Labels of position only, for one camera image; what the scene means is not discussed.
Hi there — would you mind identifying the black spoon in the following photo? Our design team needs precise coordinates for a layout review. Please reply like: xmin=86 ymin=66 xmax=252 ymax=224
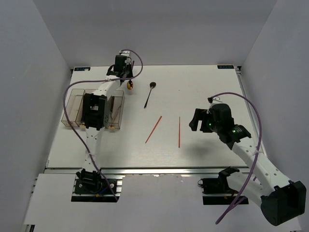
xmin=144 ymin=82 xmax=156 ymax=109

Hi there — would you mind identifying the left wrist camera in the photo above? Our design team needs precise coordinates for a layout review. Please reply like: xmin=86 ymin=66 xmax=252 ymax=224
xmin=119 ymin=50 xmax=130 ymax=57

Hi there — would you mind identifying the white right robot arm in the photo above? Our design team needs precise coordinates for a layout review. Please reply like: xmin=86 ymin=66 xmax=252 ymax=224
xmin=189 ymin=103 xmax=307 ymax=226

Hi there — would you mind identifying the blue label left corner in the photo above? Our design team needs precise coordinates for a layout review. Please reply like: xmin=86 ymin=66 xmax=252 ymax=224
xmin=74 ymin=67 xmax=91 ymax=72

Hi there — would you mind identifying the blue label right corner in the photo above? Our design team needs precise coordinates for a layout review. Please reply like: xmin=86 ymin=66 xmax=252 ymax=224
xmin=217 ymin=65 xmax=234 ymax=69

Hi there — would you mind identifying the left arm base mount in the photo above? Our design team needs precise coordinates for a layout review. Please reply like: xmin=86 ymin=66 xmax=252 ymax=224
xmin=71 ymin=169 xmax=119 ymax=203

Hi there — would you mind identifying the orange chopstick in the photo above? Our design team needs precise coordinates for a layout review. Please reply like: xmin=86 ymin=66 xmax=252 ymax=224
xmin=145 ymin=116 xmax=162 ymax=144
xmin=178 ymin=116 xmax=181 ymax=148

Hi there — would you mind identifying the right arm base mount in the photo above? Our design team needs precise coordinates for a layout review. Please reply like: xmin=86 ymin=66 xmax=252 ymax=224
xmin=197 ymin=167 xmax=239 ymax=205

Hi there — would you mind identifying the blue label corner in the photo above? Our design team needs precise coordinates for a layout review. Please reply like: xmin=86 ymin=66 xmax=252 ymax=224
xmin=74 ymin=67 xmax=91 ymax=72
xmin=217 ymin=65 xmax=234 ymax=69

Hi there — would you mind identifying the gold spoon purple handle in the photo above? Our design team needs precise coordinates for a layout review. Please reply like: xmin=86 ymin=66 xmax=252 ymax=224
xmin=126 ymin=61 xmax=135 ymax=90

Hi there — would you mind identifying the aluminium table frame rail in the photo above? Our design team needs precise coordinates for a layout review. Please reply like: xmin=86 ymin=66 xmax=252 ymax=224
xmin=43 ymin=65 xmax=275 ymax=178

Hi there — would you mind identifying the clear container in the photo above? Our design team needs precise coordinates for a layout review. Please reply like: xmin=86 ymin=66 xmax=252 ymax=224
xmin=66 ymin=88 xmax=83 ymax=127
xmin=75 ymin=88 xmax=95 ymax=127
xmin=105 ymin=90 xmax=125 ymax=130

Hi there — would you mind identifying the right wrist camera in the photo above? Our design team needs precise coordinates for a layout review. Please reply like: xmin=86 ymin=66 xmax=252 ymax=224
xmin=207 ymin=97 xmax=222 ymax=104

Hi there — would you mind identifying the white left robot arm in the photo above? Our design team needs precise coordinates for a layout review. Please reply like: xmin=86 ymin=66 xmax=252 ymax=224
xmin=76 ymin=51 xmax=133 ymax=193

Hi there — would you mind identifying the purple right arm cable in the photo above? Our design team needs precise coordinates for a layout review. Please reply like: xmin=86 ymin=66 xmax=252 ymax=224
xmin=211 ymin=91 xmax=263 ymax=225

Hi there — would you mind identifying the silver fork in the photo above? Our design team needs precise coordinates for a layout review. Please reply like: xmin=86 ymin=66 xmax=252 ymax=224
xmin=110 ymin=105 xmax=121 ymax=123

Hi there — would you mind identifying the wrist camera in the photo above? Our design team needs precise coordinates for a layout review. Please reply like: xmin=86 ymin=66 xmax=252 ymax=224
xmin=207 ymin=97 xmax=222 ymax=104
xmin=119 ymin=50 xmax=130 ymax=57

